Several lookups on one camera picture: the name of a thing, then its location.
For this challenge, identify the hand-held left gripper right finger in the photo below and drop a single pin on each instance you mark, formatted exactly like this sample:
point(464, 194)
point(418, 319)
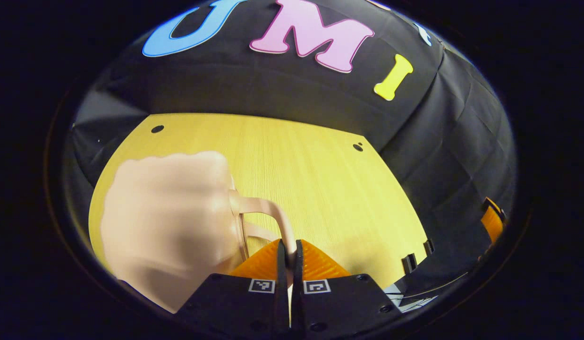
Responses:
point(297, 283)

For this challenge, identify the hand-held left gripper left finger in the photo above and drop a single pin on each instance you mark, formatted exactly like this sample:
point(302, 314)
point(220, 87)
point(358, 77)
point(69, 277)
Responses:
point(282, 283)

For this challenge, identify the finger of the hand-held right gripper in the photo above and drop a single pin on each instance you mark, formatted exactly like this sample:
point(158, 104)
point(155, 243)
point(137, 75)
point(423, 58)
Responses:
point(492, 224)

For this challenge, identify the small black block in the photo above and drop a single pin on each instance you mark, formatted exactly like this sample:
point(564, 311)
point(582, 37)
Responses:
point(409, 263)
point(428, 247)

